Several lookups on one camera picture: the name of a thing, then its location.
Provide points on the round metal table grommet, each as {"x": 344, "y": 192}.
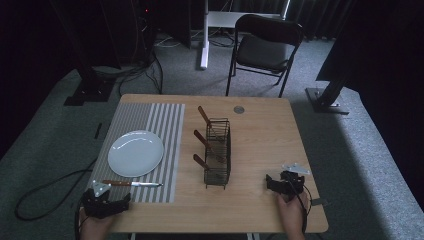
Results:
{"x": 239, "y": 109}

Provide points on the person's right hand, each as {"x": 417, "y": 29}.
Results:
{"x": 291, "y": 216}

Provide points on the black folding chair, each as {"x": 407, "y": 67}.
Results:
{"x": 263, "y": 50}

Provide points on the white round plate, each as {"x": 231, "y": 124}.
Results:
{"x": 135, "y": 153}

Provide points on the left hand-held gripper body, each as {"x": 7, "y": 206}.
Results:
{"x": 98, "y": 205}

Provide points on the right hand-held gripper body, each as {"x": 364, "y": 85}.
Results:
{"x": 293, "y": 183}

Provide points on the small black stick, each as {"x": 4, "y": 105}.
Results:
{"x": 97, "y": 130}

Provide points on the grey striped placemat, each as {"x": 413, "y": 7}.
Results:
{"x": 168, "y": 133}

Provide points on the black metal stand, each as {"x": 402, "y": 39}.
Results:
{"x": 90, "y": 90}
{"x": 325, "y": 100}

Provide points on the white desk frame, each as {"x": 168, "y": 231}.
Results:
{"x": 205, "y": 40}

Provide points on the person's left hand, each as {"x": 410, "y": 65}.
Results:
{"x": 95, "y": 226}

